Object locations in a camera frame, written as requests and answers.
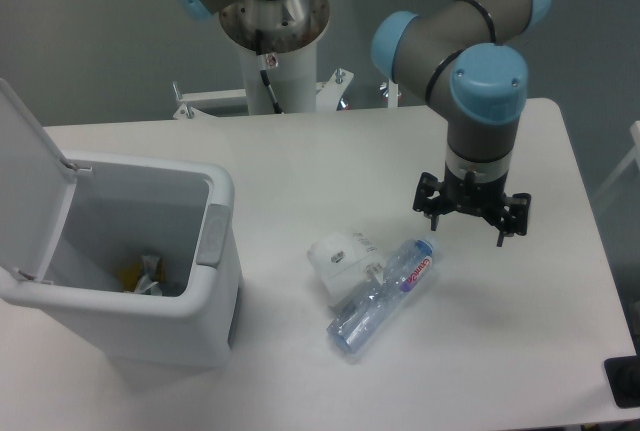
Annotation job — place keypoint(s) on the black device at table edge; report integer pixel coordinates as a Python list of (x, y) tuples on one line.
[(623, 377)]

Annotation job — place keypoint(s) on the white frame at right edge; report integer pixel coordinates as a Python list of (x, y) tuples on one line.
[(623, 174)]

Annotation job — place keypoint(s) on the clear plastic water bottle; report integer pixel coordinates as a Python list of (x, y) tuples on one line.
[(374, 303)]

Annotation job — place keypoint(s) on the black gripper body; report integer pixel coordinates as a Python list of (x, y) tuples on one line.
[(467, 196)]

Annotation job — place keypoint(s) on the yellow and white trash pieces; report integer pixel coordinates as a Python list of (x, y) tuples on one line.
[(148, 276)]

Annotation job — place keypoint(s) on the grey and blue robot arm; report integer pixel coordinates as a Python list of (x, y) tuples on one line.
[(457, 61)]

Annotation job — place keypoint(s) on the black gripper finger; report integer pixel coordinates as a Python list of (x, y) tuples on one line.
[(431, 199), (509, 215)]

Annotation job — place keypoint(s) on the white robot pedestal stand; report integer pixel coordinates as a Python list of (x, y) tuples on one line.
[(276, 42)]

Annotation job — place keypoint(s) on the white plastic trash can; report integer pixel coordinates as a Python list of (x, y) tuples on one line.
[(71, 219)]

